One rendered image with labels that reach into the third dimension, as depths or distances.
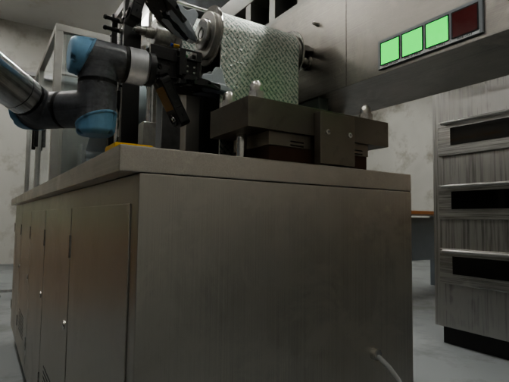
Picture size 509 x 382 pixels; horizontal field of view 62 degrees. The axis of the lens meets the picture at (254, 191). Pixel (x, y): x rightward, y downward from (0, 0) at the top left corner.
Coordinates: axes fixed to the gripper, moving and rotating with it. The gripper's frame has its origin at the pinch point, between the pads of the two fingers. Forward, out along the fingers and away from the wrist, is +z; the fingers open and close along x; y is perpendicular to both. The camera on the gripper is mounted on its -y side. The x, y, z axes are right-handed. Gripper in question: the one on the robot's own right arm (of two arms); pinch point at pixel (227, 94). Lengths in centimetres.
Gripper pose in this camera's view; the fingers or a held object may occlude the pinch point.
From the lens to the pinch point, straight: 104.0
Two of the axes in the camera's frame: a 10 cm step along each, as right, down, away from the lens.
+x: -5.4, 0.5, 8.4
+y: 0.1, -10.0, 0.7
